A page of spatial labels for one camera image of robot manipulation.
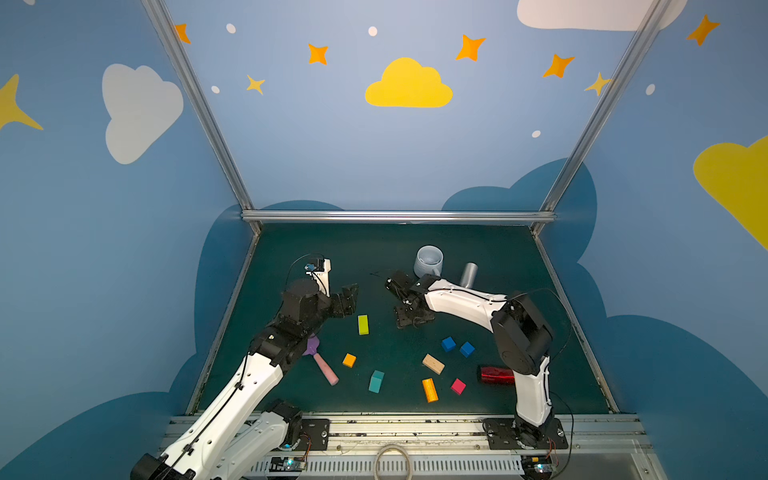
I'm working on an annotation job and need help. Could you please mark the lime green block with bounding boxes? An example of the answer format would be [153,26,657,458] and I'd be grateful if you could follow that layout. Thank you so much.
[357,315,370,336]

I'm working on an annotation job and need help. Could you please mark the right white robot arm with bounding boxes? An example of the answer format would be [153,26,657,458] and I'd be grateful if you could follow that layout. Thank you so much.
[385,271,567,449]

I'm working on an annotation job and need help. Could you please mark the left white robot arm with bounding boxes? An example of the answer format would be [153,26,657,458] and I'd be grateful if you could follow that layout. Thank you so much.
[130,276,359,479]

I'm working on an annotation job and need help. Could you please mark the tan wood block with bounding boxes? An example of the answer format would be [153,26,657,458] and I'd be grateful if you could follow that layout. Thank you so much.
[422,354,445,375]

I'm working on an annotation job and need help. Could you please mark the teal block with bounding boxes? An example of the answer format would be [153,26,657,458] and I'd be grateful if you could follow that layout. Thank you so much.
[368,370,385,393]

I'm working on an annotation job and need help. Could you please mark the orange yellow block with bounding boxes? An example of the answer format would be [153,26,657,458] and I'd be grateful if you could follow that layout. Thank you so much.
[422,378,439,403]

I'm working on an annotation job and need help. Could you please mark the light blue ceramic mug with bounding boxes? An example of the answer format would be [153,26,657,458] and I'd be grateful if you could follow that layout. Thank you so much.
[413,245,444,278]

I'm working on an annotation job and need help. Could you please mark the blue cube left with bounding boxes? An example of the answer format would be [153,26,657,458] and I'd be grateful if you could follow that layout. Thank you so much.
[441,337,456,352]

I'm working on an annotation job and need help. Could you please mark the blue cube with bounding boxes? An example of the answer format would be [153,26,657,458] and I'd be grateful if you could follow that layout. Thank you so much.
[441,337,456,352]
[460,342,475,358]

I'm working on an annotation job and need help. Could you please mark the purple pink toy spatula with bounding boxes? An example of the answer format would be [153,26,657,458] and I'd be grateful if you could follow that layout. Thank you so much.
[303,335,339,386]

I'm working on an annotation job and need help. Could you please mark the small orange cube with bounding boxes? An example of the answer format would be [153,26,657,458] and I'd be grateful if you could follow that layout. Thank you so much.
[343,354,357,368]

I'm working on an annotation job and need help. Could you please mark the blue cube right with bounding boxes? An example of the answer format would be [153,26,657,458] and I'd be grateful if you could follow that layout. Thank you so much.
[460,342,475,358]

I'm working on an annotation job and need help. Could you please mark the silver spray bottle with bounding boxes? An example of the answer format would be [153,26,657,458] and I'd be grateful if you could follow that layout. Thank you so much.
[459,262,478,288]

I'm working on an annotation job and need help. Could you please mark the magenta cube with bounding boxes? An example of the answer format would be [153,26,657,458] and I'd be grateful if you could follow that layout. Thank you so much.
[451,378,466,395]

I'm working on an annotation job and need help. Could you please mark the red spray bottle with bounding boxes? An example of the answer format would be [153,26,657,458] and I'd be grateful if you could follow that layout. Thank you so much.
[477,365,515,385]

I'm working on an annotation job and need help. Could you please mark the left green circuit board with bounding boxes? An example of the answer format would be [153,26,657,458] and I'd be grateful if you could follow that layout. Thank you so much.
[267,457,307,476]

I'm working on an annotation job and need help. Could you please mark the green circuit board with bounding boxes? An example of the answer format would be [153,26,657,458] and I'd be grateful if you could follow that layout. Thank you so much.
[520,456,555,480]
[267,457,307,476]

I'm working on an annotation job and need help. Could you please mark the right green circuit board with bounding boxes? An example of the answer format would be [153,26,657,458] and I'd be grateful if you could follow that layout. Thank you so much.
[520,456,555,480]

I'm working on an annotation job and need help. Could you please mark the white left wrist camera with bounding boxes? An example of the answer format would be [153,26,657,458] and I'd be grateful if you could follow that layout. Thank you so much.
[304,255,331,296]

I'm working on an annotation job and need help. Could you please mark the aluminium back frame rail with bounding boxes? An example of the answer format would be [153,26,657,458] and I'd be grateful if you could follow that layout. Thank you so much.
[241,209,556,224]

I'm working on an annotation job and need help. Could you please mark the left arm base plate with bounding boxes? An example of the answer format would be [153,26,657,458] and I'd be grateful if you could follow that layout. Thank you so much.
[273,418,330,452]

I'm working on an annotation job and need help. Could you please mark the front aluminium rail base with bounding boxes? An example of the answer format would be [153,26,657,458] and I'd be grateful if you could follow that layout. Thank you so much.
[158,411,667,480]

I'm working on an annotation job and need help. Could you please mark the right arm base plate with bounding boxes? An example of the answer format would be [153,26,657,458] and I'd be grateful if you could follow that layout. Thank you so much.
[482,417,569,450]

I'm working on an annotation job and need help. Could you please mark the beige cable loop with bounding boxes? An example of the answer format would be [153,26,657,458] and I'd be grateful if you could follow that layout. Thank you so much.
[373,442,415,480]

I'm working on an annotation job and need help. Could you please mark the aluminium right corner post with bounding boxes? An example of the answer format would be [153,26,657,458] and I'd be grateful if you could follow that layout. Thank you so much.
[531,0,672,238]

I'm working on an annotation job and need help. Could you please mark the aluminium corner post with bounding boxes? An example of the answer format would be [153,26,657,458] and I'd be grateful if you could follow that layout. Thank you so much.
[531,0,672,238]
[141,0,253,214]

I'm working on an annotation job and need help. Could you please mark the aluminium left corner post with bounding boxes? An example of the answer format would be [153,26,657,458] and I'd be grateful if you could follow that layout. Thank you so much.
[141,0,253,214]

